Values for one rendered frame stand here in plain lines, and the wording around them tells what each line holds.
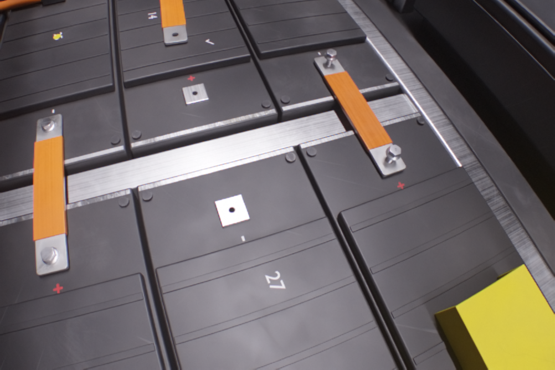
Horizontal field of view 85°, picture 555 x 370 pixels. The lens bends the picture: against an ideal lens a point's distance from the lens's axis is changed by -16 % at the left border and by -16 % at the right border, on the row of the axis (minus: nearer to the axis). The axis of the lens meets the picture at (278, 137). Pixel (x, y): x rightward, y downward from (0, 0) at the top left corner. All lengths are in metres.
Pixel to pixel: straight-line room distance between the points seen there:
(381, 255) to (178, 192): 0.17
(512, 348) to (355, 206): 0.15
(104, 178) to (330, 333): 0.22
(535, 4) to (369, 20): 0.20
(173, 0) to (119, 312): 0.34
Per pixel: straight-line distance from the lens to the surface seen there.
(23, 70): 0.43
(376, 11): 0.51
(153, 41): 0.41
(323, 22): 0.44
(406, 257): 0.28
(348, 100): 0.35
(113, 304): 0.27
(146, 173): 0.32
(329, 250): 0.27
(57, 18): 0.49
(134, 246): 0.28
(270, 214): 0.28
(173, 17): 0.43
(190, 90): 0.36
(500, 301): 0.28
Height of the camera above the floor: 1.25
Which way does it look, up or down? 54 degrees down
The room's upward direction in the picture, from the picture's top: 9 degrees clockwise
